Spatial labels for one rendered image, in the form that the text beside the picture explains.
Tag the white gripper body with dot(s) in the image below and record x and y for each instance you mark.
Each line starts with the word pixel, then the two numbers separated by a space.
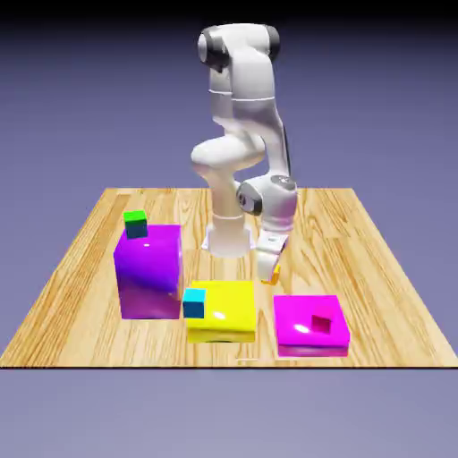
pixel 267 261

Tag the small orange cube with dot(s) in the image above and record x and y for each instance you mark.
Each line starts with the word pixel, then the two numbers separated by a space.
pixel 274 276

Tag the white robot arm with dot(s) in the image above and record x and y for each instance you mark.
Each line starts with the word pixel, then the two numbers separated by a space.
pixel 247 107

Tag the small magenta cube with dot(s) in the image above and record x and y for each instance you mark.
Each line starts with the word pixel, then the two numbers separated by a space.
pixel 321 323

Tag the small cyan cube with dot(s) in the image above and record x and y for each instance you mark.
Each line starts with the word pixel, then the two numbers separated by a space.
pixel 194 303

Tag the small green cube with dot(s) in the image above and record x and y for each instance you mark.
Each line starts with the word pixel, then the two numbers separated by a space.
pixel 135 222

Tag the large yellow box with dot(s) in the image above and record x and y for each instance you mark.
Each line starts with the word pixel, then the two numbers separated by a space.
pixel 225 311

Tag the large magenta box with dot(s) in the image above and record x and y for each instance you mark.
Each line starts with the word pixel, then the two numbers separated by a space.
pixel 307 329

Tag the large purple box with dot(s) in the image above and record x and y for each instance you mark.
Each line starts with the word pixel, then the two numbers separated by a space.
pixel 148 272

